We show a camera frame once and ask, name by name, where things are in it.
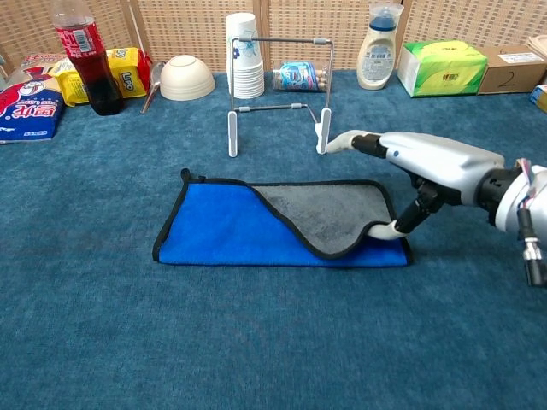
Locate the cream upturned bowl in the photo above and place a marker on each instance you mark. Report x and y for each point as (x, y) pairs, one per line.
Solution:
(186, 79)

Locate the metal spoon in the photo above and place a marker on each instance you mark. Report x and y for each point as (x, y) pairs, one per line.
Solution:
(156, 74)

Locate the orange and blue box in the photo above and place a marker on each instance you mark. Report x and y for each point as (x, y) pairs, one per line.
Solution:
(539, 97)

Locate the green tissue pack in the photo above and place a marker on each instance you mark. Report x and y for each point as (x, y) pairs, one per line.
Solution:
(444, 70)

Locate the white paper cup stack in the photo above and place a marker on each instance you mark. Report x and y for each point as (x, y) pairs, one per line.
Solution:
(250, 72)

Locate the clear candy box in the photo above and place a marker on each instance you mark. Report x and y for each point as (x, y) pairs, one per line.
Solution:
(297, 77)

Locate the red white blue snack bag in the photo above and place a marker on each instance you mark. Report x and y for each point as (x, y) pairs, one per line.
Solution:
(25, 111)

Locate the yellow biscuit bag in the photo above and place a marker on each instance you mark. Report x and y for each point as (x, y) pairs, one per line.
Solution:
(128, 77)

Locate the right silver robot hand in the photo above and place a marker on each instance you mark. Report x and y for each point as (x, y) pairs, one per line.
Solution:
(444, 166)

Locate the woven bamboo folding screen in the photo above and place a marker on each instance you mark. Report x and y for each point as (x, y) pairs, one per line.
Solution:
(192, 30)

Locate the cola bottle red label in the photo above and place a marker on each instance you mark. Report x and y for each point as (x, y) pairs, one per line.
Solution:
(92, 64)

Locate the beige lidded food container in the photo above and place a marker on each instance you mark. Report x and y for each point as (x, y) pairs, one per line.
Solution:
(539, 45)

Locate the cream detergent bottle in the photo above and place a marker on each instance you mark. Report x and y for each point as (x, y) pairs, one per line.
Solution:
(376, 60)

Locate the brown cardboard box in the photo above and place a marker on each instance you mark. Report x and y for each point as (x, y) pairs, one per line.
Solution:
(508, 72)

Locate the blue table cloth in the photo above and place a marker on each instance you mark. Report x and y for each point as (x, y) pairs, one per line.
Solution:
(256, 341)

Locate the grey and blue cloth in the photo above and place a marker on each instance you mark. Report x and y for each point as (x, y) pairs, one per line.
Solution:
(222, 230)

